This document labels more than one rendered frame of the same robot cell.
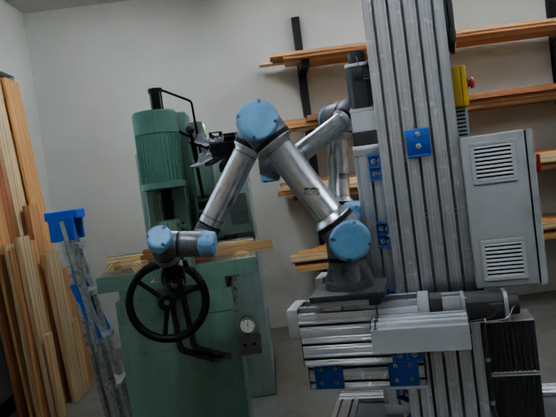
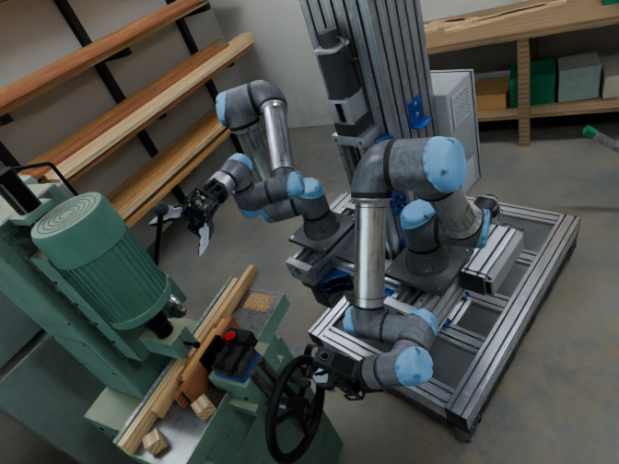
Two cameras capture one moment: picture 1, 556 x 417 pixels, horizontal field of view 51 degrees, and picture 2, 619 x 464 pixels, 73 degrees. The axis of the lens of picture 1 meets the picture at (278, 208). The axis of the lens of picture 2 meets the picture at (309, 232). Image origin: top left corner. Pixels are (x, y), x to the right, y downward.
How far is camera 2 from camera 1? 1.72 m
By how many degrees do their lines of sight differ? 56
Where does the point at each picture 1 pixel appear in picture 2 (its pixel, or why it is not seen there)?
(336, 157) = (262, 150)
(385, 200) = not seen: hidden behind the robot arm
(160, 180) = (157, 298)
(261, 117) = (458, 159)
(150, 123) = (102, 235)
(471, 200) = not seen: hidden behind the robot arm
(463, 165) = (449, 118)
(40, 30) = not seen: outside the picture
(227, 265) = (272, 321)
